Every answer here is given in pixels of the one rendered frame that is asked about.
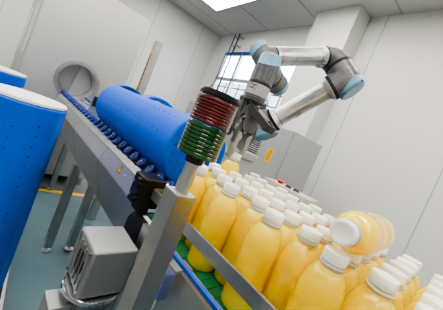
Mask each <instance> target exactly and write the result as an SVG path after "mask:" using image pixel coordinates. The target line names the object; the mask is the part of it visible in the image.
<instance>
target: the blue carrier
mask: <svg viewBox="0 0 443 310"><path fill-rule="evenodd" d="M156 101H158V102H156ZM159 102H160V103H159ZM96 113H97V115H98V117H99V119H100V120H101V122H102V123H104V124H105V125H107V126H108V127H109V129H112V131H113V132H114V133H117V136H118V137H121V138H122V139H123V141H125V142H127V143H128V145H129V146H131V147H133V148H134V150H135V151H136V152H139V153H140V155H141V156H142V157H143V158H146V159H147V160H148V162H149V163H150V164H152V165H155V167H156V169H157V170H158V171H160V172H163V173H164V174H165V176H166V177H167V178H168V179H169V180H170V181H174V182H175V184H176V183H177V180H178V178H179V176H180V174H181V172H182V171H183V168H184V165H185V162H186V160H185V156H186V154H185V153H184V152H182V151H180V150H179V149H178V148H177V145H178V143H179V140H180V138H181V136H182V133H183V130H184V129H185V126H186V123H187V122H188V121H187V120H188V118H190V113H183V112H181V111H178V110H176V109H173V108H172V106H171V105H170V104H169V103H168V102H166V101H165V100H163V99H161V98H158V97H155V96H151V95H143V96H142V95H141V94H140V92H138V91H137V90H135V89H134V88H131V87H130V86H126V85H123V84H116V85H113V86H109V87H107V88H106V89H105V90H103V91H102V92H101V94H100V95H99V96H98V99H97V102H96ZM224 153H225V143H224V144H223V146H222V148H221V151H220V154H219V156H218V158H217V161H216V163H217V164H219V165H220V164H221V162H222V159H223V155H224Z"/></svg>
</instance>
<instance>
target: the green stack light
mask: <svg viewBox="0 0 443 310"><path fill-rule="evenodd" d="M187 121H188V122H187V123H186V126H185V129H184V130H183V133H182V136H181V138H180V140H179V143H178V145H177V148H178V149H179V150H180V151H182V152H184V153H185V154H188V155H190V156H192V157H195V158H198V159H199V160H203V161H205V162H210V163H216V161H217V158H218V156H219V154H220V151H221V149H222V146H223V144H224V141H225V139H226V137H227V133H226V132H224V131H222V130H219V129H217V128H215V127H212V126H210V125H207V124H205V123H203V122H200V121H197V120H195V119H193V118H188V120H187Z"/></svg>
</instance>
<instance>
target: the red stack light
mask: <svg viewBox="0 0 443 310"><path fill-rule="evenodd" d="M195 101H196V102H195V103H194V106H193V108H192V111H191V113H190V117H191V118H194V119H196V120H199V121H201V122H203V123H206V124H208V125H211V126H213V127H215V128H218V129H221V130H222V131H225V132H229V129H230V128H231V125H232V122H233V120H234V117H235V115H236V112H237V110H238V109H237V107H235V106H234V105H232V104H230V103H229V102H226V101H224V100H222V99H219V98H217V97H215V96H212V95H209V94H206V93H203V92H199V93H198V96H197V97H196V100H195Z"/></svg>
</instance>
